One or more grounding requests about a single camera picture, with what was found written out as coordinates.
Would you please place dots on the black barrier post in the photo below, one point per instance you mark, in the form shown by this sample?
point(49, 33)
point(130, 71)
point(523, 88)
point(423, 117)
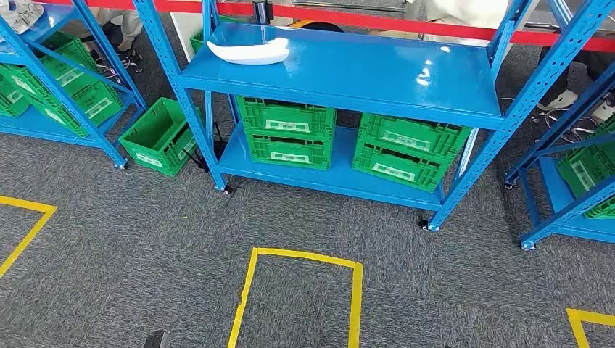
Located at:
point(262, 12)

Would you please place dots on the translucent white plastic part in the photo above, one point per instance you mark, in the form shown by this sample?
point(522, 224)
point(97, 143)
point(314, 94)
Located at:
point(19, 14)

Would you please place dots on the black round stool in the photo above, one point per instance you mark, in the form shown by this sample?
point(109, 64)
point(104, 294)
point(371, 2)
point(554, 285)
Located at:
point(326, 27)

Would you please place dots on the open green plastic crate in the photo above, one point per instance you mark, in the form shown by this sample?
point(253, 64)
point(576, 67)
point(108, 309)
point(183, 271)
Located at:
point(197, 41)
point(158, 144)

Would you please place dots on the red barrier belt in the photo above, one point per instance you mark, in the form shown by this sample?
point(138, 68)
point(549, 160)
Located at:
point(384, 21)

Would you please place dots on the blue steel shelf rack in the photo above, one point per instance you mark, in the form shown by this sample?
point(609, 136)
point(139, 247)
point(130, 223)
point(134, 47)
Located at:
point(552, 192)
point(360, 72)
point(19, 127)

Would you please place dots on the chrome stool base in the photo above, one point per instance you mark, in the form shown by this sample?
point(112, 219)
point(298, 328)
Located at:
point(567, 129)
point(120, 62)

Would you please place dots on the white curved plastic part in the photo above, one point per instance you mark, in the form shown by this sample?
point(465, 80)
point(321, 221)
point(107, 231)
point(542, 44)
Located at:
point(250, 54)

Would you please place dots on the seated person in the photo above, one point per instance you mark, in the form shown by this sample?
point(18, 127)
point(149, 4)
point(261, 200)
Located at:
point(127, 26)
point(461, 12)

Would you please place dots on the white desk side panel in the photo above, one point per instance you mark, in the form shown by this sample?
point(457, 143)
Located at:
point(185, 33)

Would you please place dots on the yellow bag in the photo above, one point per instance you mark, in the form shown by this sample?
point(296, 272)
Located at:
point(299, 23)

